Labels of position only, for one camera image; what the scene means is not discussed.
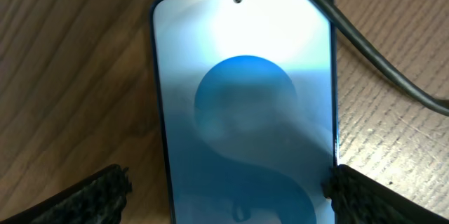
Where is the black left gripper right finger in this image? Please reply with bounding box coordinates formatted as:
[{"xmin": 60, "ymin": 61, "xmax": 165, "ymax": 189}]
[{"xmin": 322, "ymin": 164, "xmax": 448, "ymax": 224}]

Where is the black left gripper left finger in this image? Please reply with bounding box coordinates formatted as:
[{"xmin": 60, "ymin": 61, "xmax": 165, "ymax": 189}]
[{"xmin": 1, "ymin": 164, "xmax": 132, "ymax": 224}]

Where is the blue Galaxy smartphone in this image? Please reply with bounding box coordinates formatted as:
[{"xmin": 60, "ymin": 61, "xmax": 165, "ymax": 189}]
[{"xmin": 149, "ymin": 0, "xmax": 338, "ymax": 223}]

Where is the black charging cable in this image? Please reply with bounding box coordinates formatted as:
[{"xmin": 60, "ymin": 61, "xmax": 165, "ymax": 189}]
[{"xmin": 282, "ymin": 0, "xmax": 449, "ymax": 117}]

